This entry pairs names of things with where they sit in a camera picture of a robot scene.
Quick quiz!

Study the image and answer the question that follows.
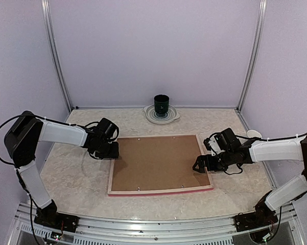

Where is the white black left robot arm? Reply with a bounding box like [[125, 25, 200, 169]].
[[4, 111, 120, 227]]

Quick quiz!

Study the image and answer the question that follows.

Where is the dark green cup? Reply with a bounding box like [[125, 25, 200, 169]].
[[154, 94, 170, 115]]

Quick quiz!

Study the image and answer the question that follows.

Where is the light blue paper cup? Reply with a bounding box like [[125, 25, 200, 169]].
[[247, 130, 262, 138]]

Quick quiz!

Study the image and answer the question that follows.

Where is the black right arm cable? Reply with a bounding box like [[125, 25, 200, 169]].
[[209, 126, 307, 177]]

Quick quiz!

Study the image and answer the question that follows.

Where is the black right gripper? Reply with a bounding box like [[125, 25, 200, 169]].
[[193, 149, 234, 173]]

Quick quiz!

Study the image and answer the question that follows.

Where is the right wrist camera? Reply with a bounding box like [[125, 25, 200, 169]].
[[203, 136, 224, 156]]

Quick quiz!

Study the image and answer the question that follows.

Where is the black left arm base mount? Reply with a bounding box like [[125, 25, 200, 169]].
[[34, 212, 79, 233]]

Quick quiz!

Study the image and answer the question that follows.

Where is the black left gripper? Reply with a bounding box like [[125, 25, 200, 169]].
[[92, 139, 119, 159]]

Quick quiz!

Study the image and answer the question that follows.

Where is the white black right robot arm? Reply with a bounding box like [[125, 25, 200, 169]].
[[192, 128, 307, 227]]

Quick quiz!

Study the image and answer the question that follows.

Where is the right aluminium corner post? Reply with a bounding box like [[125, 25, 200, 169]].
[[237, 0, 268, 114]]

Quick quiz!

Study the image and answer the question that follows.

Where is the striped ceramic plate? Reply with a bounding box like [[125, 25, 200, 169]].
[[144, 105, 180, 125]]

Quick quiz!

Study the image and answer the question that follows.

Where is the aluminium front rail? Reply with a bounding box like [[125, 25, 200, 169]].
[[8, 203, 305, 244]]

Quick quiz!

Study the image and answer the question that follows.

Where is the aluminium corner post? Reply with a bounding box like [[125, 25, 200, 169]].
[[237, 0, 268, 114], [41, 0, 73, 113]]

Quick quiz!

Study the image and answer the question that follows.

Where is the left aluminium corner post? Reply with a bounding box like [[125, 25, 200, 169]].
[[41, 0, 73, 113]]

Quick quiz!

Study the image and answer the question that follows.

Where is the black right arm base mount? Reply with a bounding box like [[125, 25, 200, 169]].
[[234, 212, 278, 232]]

